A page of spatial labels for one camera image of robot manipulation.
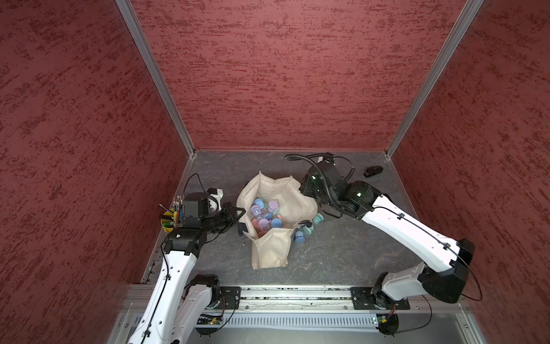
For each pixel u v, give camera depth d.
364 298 0.74
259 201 0.92
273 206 0.90
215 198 0.59
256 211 0.87
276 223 0.83
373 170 1.11
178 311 0.53
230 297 0.72
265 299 0.76
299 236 0.86
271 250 0.79
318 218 0.92
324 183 0.50
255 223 0.84
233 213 0.64
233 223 0.64
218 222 0.62
